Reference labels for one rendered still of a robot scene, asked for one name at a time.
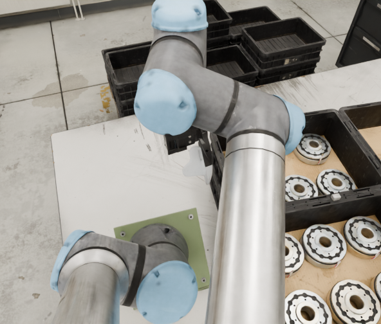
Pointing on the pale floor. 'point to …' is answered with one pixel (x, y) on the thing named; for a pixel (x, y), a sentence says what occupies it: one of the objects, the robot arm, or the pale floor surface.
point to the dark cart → (376, 33)
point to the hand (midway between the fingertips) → (196, 156)
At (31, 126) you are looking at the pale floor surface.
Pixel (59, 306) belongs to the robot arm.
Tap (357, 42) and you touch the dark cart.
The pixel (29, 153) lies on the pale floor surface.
